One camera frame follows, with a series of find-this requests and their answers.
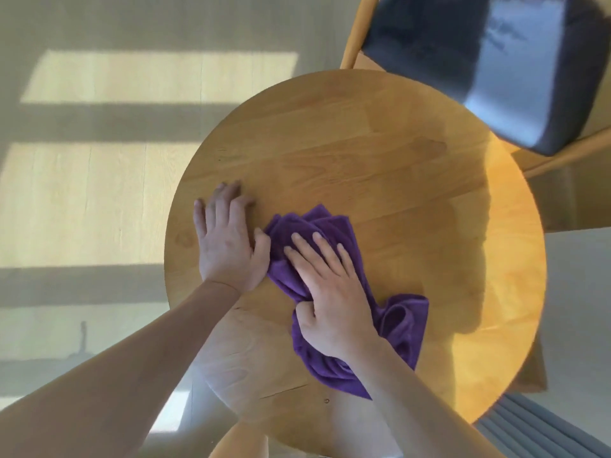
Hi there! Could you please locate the person's right hand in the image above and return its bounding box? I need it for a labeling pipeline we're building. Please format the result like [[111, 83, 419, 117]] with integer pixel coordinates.
[[283, 231, 381, 361]]

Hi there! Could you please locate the person's left hand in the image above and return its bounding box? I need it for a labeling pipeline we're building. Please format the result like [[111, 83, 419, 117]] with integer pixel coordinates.
[[192, 181, 272, 295]]

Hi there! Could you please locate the purple microfibre cloth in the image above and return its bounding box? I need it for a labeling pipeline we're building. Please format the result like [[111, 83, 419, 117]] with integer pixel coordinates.
[[263, 203, 430, 400]]

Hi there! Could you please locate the wooden chair with black seat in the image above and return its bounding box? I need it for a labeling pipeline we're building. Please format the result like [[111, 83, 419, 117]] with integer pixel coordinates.
[[339, 0, 611, 179]]

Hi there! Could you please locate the person's right forearm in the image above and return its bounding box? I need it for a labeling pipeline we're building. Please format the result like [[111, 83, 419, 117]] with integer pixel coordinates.
[[343, 336, 507, 458]]

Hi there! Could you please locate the person's left forearm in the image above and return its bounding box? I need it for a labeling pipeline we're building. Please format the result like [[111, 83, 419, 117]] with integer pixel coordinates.
[[0, 280, 242, 458]]

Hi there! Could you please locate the person's left leg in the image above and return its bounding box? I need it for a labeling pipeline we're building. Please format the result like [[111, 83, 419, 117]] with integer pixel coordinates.
[[209, 419, 269, 458]]

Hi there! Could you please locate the round wooden table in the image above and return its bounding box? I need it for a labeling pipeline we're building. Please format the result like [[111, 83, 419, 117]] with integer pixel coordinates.
[[164, 69, 547, 458]]

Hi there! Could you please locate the grey pleated curtain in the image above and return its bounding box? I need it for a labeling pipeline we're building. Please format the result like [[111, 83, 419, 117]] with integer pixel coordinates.
[[475, 393, 611, 458]]

